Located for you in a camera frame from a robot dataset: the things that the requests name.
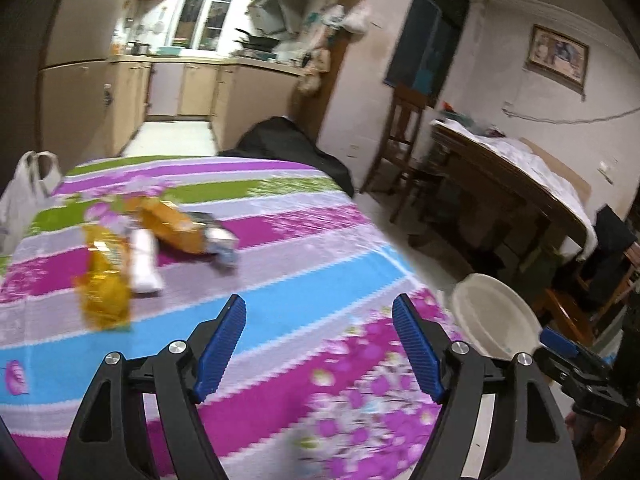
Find white plastic bag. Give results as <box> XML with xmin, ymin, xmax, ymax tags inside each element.
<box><xmin>1</xmin><ymin>151</ymin><xmax>62</xmax><ymax>256</ymax></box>

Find kitchen window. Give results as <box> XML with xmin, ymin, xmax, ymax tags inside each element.
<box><xmin>169</xmin><ymin>0</ymin><xmax>232</xmax><ymax>52</ymax></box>

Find black wok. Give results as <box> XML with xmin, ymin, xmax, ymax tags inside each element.
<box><xmin>236</xmin><ymin>28</ymin><xmax>280</xmax><ymax>52</ymax></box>

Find white table cover cloth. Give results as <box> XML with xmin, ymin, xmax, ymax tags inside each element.
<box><xmin>431</xmin><ymin>119</ymin><xmax>598</xmax><ymax>260</ymax></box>

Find dark wooden dining table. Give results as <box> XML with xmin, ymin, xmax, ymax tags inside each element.
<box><xmin>410</xmin><ymin>141</ymin><xmax>571</xmax><ymax>276</ymax></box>

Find framed wall picture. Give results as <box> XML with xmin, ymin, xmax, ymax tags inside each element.
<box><xmin>525</xmin><ymin>24</ymin><xmax>590</xmax><ymax>96</ymax></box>

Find brown wooden stool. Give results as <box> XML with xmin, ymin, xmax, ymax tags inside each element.
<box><xmin>533</xmin><ymin>243</ymin><xmax>639</xmax><ymax>346</ymax></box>

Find dark wooden chair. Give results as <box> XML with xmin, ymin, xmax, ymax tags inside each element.
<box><xmin>359</xmin><ymin>84</ymin><xmax>442</xmax><ymax>223</ymax></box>

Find yellow crinkled wrapper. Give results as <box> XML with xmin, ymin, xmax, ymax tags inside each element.
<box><xmin>74</xmin><ymin>224</ymin><xmax>131</xmax><ymax>330</ymax></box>

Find beige kitchen cabinets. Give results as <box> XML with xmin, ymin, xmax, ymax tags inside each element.
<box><xmin>104</xmin><ymin>55</ymin><xmax>303</xmax><ymax>155</ymax></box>

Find orange snack bag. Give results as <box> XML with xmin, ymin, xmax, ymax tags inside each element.
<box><xmin>125</xmin><ymin>196</ymin><xmax>209</xmax><ymax>255</ymax></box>

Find white small shoe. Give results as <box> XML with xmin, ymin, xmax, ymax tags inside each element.
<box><xmin>129</xmin><ymin>228</ymin><xmax>164</xmax><ymax>295</ymax></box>

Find white blue snack bag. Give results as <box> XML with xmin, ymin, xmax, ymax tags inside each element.
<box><xmin>188</xmin><ymin>211</ymin><xmax>239</xmax><ymax>266</ymax></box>

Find white plastic bucket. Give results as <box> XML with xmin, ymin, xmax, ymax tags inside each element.
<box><xmin>450</xmin><ymin>273</ymin><xmax>542</xmax><ymax>361</ymax></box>

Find beige refrigerator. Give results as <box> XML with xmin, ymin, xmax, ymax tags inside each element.
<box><xmin>39</xmin><ymin>0</ymin><xmax>125</xmax><ymax>172</ymax></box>

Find floral purple tablecloth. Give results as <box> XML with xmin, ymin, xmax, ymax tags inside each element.
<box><xmin>1</xmin><ymin>156</ymin><xmax>458</xmax><ymax>479</ymax></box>

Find black cloth cover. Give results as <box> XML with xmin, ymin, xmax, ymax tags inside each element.
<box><xmin>218</xmin><ymin>116</ymin><xmax>355</xmax><ymax>197</ymax></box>

